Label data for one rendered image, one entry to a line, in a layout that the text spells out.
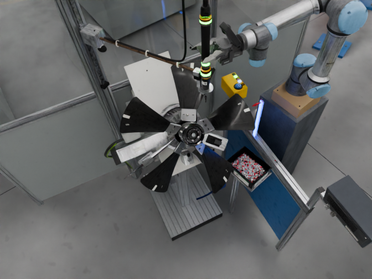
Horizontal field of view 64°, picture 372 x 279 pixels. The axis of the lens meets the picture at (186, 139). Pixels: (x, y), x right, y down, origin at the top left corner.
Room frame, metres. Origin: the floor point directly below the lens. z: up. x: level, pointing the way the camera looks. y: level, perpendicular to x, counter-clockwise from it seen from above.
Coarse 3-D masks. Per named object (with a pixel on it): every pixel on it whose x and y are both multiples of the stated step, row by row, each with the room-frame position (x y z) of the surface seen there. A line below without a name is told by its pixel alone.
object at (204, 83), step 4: (204, 0) 0.94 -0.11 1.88; (204, 4) 0.94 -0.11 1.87; (208, 4) 0.95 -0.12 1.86; (200, 8) 0.95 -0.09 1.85; (204, 8) 0.94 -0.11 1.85; (208, 8) 0.94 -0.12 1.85; (200, 12) 0.95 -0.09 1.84; (204, 12) 0.93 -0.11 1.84; (208, 12) 0.93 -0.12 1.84; (204, 16) 0.93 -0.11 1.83; (208, 16) 0.93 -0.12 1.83; (204, 80) 0.93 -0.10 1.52; (208, 80) 0.94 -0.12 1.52; (204, 84) 0.93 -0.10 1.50; (208, 84) 0.94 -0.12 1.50; (204, 88) 0.94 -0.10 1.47; (208, 88) 0.94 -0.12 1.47
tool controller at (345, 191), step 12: (348, 180) 0.53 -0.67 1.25; (336, 192) 0.49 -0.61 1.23; (348, 192) 0.48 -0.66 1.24; (360, 192) 0.47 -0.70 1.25; (336, 204) 0.45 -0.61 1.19; (348, 204) 0.43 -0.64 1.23; (360, 204) 0.42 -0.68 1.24; (348, 216) 0.39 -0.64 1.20; (360, 216) 0.38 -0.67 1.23; (348, 228) 0.38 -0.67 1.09; (360, 228) 0.33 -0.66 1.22; (360, 240) 0.31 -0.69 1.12
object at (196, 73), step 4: (196, 68) 0.99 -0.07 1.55; (196, 72) 0.96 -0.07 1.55; (196, 76) 0.96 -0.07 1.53; (200, 76) 0.96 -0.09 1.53; (200, 80) 0.95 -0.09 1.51; (200, 84) 0.95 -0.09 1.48; (200, 88) 0.95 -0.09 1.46; (212, 88) 0.94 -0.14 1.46; (200, 92) 0.93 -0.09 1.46; (204, 92) 0.92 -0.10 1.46; (208, 92) 0.92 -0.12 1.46
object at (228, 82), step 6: (222, 78) 1.40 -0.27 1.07; (228, 78) 1.39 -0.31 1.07; (234, 78) 1.39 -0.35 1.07; (222, 84) 1.40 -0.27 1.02; (228, 84) 1.34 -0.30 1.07; (234, 84) 1.33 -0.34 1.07; (228, 90) 1.32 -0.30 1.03; (234, 90) 1.28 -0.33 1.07; (240, 90) 1.28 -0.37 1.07; (246, 90) 1.29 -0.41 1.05
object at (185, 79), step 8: (184, 64) 1.17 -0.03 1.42; (200, 64) 1.14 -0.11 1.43; (176, 72) 1.15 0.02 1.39; (192, 72) 1.12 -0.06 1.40; (176, 80) 1.13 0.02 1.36; (184, 80) 1.11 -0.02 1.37; (192, 80) 1.09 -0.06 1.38; (176, 88) 1.10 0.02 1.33; (184, 88) 1.08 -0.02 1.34; (192, 88) 1.06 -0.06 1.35; (184, 96) 1.05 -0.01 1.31; (192, 96) 1.03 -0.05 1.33; (200, 96) 1.02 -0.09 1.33; (184, 104) 1.02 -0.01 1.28; (192, 104) 1.00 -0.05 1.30
